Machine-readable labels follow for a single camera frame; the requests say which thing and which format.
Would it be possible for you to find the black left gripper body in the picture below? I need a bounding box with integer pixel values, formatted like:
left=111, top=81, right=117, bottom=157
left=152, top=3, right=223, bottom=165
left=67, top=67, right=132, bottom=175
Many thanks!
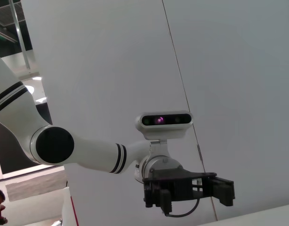
left=142, top=166, right=218, bottom=209

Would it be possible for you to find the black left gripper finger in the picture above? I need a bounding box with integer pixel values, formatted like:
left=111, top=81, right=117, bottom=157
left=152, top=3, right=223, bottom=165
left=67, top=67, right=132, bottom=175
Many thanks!
left=211, top=187, right=236, bottom=207
left=209, top=176, right=235, bottom=191

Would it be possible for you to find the white panel with red stripe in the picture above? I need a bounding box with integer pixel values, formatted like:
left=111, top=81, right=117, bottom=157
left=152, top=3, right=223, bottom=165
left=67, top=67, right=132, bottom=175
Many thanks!
left=61, top=180, right=80, bottom=226

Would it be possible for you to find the grey metal pole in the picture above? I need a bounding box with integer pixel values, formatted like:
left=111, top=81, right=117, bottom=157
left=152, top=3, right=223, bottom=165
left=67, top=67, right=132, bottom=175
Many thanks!
left=13, top=0, right=32, bottom=70

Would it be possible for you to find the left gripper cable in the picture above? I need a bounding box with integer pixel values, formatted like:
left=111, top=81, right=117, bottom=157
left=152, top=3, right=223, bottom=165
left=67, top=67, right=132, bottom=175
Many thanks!
left=159, top=183, right=203, bottom=218

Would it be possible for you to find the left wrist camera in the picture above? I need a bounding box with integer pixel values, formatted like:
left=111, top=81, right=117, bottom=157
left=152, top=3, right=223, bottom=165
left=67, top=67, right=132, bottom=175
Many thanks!
left=135, top=110, right=194, bottom=141

